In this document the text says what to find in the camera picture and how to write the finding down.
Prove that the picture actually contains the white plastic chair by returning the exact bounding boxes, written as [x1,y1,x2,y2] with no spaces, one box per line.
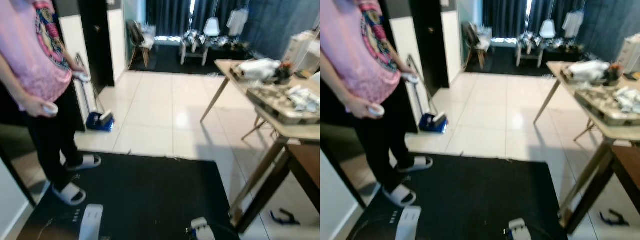
[204,17,221,39]
[539,19,557,40]

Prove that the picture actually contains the light wooden table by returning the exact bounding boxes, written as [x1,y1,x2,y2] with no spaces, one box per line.
[532,61,640,236]
[200,59,321,233]

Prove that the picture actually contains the white slipper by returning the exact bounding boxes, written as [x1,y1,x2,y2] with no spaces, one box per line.
[65,154,102,172]
[382,184,417,208]
[396,156,434,174]
[51,182,87,207]

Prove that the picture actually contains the white plastic bag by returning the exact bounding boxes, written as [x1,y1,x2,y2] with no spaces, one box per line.
[237,58,282,81]
[567,60,611,82]

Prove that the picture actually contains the white storage cabinet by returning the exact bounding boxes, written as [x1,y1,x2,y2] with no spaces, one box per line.
[617,34,640,76]
[282,29,321,76]

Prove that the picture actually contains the dark brown wooden table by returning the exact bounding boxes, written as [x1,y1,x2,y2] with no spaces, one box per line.
[235,142,321,234]
[565,145,640,236]

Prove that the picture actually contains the small cluttered side table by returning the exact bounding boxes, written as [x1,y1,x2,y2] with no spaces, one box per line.
[515,31,547,68]
[180,30,212,67]

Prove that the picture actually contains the black door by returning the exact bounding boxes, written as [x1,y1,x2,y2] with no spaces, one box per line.
[77,0,116,90]
[410,0,450,92]

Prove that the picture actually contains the black floor mat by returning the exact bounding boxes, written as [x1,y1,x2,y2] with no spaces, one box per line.
[17,150,241,240]
[347,152,571,240]

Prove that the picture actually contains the brown wooden chair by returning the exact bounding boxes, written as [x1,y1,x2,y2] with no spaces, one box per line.
[462,21,493,70]
[126,20,156,69]

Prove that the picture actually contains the person in pink shirt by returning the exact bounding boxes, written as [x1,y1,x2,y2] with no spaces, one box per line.
[0,0,103,207]
[320,0,435,208]

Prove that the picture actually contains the person's right hand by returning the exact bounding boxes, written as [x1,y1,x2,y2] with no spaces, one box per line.
[346,95,379,119]
[20,94,53,118]

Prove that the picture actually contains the white crumpled packets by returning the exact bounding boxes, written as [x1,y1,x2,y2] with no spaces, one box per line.
[615,86,640,115]
[287,85,321,114]

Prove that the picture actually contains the blue mop with pole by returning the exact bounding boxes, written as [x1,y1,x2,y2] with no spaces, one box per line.
[74,52,116,133]
[406,54,449,135]

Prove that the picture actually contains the dark blue curtain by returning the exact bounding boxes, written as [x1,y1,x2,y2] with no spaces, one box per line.
[146,0,251,40]
[482,0,586,41]

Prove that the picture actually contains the blue plastic bracket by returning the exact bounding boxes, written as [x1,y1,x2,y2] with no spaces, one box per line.
[270,208,301,227]
[599,209,631,227]

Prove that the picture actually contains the beige tray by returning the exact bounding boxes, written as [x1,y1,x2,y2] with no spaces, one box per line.
[246,84,321,126]
[575,86,640,127]

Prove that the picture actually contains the white hanging cloth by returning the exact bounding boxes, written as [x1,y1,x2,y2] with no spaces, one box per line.
[562,10,585,39]
[227,9,249,37]

